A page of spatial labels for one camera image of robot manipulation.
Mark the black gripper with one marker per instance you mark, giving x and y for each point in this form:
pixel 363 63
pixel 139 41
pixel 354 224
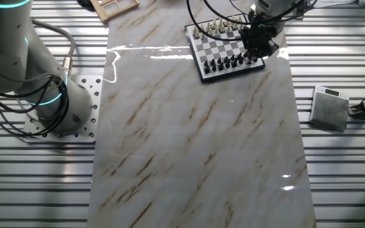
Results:
pixel 260 38

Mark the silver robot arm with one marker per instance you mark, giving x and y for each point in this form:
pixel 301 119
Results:
pixel 11 47

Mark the black white chessboard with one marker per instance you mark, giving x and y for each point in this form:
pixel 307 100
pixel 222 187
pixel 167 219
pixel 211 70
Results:
pixel 220 47

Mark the black chess rook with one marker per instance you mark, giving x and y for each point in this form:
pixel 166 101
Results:
pixel 255 59
pixel 207 70

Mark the black chess bishop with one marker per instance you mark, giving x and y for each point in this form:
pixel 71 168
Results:
pixel 241 61
pixel 221 66

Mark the black chess queen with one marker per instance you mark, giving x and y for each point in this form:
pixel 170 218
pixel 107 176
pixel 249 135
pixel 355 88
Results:
pixel 234 63

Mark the black chess king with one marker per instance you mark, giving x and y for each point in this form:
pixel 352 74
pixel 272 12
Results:
pixel 227 64

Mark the white chess rook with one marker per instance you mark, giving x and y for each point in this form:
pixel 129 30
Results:
pixel 194 29
pixel 239 19

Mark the black chess knight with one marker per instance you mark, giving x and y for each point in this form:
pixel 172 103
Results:
pixel 214 67

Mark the white chess knight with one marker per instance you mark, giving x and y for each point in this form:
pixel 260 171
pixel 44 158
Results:
pixel 201 27
pixel 233 20

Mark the white chess bishop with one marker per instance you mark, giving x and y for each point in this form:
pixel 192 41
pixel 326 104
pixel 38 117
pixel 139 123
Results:
pixel 226 22
pixel 207 26

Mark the white chess queen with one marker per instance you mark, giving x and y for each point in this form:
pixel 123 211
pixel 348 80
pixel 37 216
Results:
pixel 220 22

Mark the white chess king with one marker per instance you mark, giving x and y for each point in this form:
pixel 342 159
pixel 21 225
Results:
pixel 213 24

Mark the silver digital scale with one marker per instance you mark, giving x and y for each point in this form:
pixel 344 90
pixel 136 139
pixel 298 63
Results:
pixel 328 109

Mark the wooden window frame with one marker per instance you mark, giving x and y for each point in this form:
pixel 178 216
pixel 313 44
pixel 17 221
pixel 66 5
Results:
pixel 122 11

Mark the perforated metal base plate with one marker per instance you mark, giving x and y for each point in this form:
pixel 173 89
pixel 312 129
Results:
pixel 87 128

